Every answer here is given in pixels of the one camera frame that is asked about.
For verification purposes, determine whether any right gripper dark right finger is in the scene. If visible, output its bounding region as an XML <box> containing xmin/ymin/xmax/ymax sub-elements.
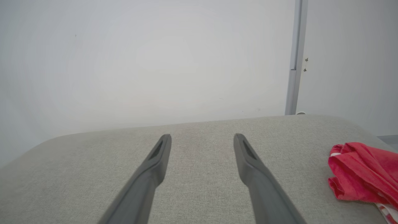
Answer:
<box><xmin>233</xmin><ymin>133</ymin><xmax>307</xmax><ymax>224</ymax></box>

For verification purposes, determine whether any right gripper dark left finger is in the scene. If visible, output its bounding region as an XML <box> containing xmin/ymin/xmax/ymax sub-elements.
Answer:
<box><xmin>98</xmin><ymin>134</ymin><xmax>172</xmax><ymax>224</ymax></box>

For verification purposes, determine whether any red garment with white stripes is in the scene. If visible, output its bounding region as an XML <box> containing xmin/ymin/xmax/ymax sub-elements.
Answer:
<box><xmin>328</xmin><ymin>142</ymin><xmax>398</xmax><ymax>224</ymax></box>

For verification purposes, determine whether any grey vertical wall profile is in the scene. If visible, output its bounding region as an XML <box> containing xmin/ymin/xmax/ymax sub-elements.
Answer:
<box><xmin>284</xmin><ymin>0</ymin><xmax>308</xmax><ymax>116</ymax></box>

